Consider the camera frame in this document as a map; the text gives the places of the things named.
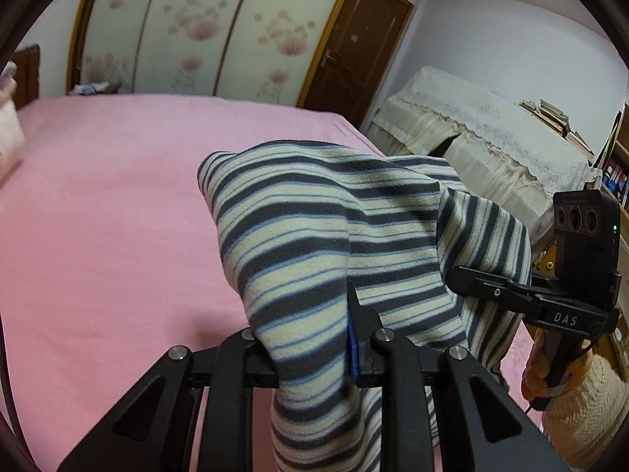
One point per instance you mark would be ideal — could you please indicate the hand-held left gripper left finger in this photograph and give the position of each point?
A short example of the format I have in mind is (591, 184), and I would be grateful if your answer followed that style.
(241, 354)

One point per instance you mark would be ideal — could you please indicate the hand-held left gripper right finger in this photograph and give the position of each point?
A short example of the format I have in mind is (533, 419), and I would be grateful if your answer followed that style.
(351, 354)

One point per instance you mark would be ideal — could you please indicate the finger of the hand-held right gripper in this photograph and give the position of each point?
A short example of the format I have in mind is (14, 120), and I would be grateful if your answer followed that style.
(471, 278)

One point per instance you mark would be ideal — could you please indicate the striped turtleneck shirt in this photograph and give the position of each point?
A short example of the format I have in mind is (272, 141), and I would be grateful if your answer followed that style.
(295, 236)

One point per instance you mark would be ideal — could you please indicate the person's right hand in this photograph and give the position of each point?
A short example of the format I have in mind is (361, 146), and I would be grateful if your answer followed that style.
(532, 368)

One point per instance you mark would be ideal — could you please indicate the wooden bookshelf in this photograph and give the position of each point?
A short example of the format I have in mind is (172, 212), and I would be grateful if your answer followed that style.
(616, 172)

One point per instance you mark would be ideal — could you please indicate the stack of books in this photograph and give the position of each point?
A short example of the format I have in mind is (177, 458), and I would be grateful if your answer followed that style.
(553, 115)

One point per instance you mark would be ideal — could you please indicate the cream lace covered furniture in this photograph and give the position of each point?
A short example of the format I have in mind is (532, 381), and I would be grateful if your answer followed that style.
(491, 123)

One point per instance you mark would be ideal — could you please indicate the pink bed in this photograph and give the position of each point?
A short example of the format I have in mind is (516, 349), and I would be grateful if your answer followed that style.
(98, 206)

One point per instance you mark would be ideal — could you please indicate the brown wooden door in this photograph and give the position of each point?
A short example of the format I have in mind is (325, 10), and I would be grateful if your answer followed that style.
(358, 49)

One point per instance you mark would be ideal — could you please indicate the folded cream quilt orange print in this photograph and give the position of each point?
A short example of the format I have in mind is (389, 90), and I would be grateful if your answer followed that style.
(10, 142)

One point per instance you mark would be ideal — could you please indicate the wardrobe with floral sliding doors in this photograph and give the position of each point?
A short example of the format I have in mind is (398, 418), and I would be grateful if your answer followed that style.
(196, 24)

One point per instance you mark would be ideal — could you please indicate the dark wooden headboard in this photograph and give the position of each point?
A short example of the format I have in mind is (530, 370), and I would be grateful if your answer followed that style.
(27, 73)

